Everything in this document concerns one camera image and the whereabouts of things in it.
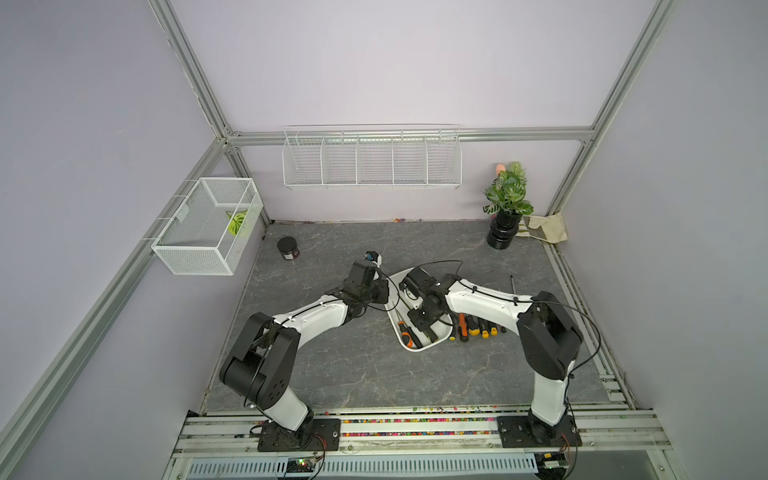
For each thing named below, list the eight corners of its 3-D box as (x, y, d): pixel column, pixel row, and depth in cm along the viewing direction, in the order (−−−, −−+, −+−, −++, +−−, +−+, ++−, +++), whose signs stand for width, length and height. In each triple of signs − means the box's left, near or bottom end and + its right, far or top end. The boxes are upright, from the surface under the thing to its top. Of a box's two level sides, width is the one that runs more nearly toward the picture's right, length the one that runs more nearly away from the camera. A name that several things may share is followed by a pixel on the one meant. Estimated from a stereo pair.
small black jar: (278, 260, 112) (274, 252, 108) (283, 244, 117) (279, 236, 113) (298, 260, 112) (294, 252, 108) (302, 244, 117) (299, 236, 113)
